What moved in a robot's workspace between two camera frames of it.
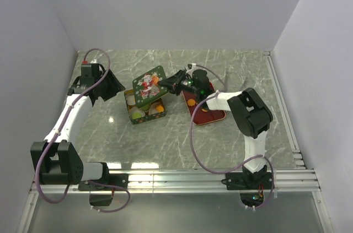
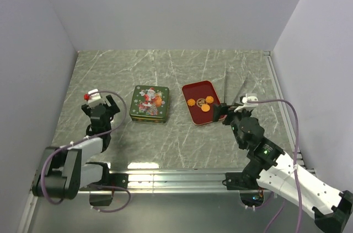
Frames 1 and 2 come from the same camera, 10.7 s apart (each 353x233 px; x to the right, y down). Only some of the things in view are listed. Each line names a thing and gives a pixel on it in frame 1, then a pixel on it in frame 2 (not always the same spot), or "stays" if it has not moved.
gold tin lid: (146, 88) -> (151, 101)
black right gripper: (175, 82) -> (221, 109)
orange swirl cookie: (191, 102) stays
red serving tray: (201, 117) stays
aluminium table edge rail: (290, 179) stays
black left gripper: (115, 86) -> (112, 108)
